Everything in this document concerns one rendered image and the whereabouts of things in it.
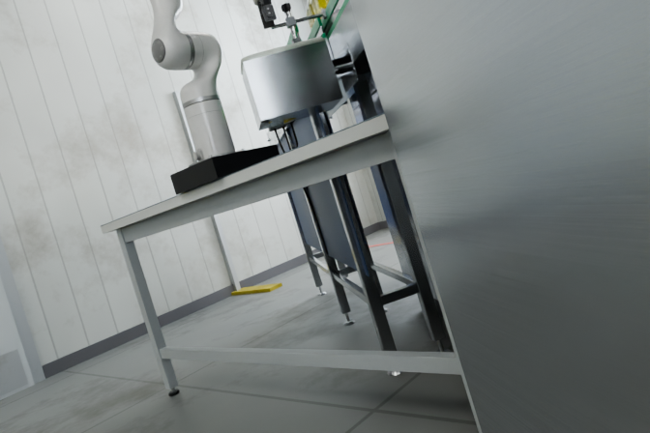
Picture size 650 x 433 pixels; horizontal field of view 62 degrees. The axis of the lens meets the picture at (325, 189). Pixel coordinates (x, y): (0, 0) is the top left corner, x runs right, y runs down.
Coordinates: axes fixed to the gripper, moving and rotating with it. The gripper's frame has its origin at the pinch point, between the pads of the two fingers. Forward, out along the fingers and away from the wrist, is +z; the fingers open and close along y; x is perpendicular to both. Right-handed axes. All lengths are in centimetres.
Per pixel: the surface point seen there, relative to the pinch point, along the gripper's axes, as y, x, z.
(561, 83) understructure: -113, 2, 46
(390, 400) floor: 5, -2, 112
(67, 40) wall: 261, 100, -104
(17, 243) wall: 221, 157, 27
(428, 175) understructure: -84, 2, 50
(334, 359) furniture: -1, 10, 94
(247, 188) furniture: 10.9, 18.8, 42.8
